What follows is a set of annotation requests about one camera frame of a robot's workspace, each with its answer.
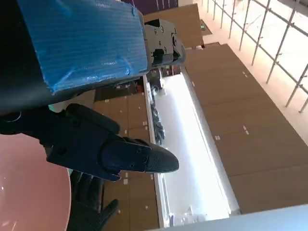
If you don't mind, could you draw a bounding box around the brown wooden cabinet wall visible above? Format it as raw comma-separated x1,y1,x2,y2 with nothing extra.
93,3,308,229

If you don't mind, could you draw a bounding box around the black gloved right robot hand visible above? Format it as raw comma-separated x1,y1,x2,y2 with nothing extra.
67,172,120,231

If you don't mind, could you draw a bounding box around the white window frame grid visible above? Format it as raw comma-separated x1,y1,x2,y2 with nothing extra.
199,0,308,114

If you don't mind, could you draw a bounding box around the pink bowl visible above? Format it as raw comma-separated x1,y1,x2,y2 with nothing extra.
0,133,72,231

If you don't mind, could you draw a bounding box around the white desk top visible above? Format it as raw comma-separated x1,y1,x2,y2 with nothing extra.
146,204,308,231

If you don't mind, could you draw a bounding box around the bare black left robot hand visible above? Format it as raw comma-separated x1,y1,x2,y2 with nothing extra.
0,0,187,182

